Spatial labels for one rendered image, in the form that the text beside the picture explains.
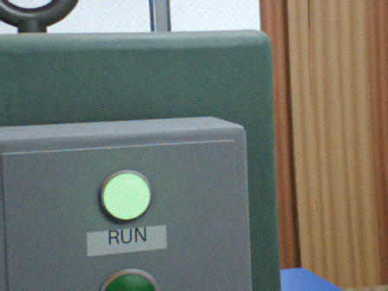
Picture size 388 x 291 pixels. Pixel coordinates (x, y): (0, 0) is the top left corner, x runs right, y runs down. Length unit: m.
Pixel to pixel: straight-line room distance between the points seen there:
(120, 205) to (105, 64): 0.09
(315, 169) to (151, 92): 1.47
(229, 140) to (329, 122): 1.53
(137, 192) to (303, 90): 1.52
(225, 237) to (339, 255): 1.55
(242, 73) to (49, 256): 0.13
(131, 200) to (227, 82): 0.10
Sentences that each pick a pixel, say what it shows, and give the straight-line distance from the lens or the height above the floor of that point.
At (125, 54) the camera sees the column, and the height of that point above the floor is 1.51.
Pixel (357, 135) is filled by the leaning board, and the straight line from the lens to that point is 1.89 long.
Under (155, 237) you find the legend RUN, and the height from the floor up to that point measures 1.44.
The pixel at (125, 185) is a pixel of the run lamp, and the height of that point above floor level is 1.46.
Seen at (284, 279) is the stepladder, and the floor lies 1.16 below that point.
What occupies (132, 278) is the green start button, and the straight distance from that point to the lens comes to 0.35.
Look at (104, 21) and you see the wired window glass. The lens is 1.97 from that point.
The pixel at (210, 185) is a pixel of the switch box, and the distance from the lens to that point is 0.35.
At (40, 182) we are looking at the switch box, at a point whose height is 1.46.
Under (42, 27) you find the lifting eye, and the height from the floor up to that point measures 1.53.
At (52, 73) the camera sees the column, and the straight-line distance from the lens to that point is 0.40.
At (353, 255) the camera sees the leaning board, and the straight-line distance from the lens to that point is 1.91.
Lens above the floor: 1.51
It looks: 5 degrees down
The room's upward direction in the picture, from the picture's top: 2 degrees counter-clockwise
